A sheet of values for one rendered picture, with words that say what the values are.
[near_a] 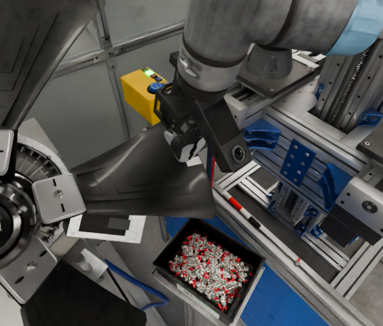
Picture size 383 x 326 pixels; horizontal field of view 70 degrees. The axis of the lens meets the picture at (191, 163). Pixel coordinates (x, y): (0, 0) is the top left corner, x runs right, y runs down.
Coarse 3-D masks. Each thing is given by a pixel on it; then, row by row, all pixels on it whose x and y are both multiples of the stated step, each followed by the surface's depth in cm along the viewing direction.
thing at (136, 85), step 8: (136, 72) 85; (144, 72) 85; (128, 80) 82; (136, 80) 82; (144, 80) 82; (152, 80) 82; (128, 88) 82; (136, 88) 79; (144, 88) 79; (128, 96) 85; (136, 96) 81; (144, 96) 77; (152, 96) 76; (136, 104) 83; (144, 104) 78; (152, 104) 77; (144, 112) 81; (152, 112) 78; (152, 120) 80
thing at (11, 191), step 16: (0, 176) 43; (16, 176) 44; (0, 192) 34; (16, 192) 35; (32, 192) 45; (0, 208) 34; (16, 208) 35; (32, 208) 36; (0, 224) 35; (16, 224) 36; (32, 224) 36; (0, 240) 34; (16, 240) 35; (0, 256) 34; (16, 256) 35
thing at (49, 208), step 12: (48, 180) 45; (60, 180) 45; (72, 180) 46; (36, 192) 43; (48, 192) 43; (72, 192) 44; (36, 204) 41; (48, 204) 42; (60, 204) 42; (72, 204) 42; (84, 204) 42; (48, 216) 40; (60, 216) 40
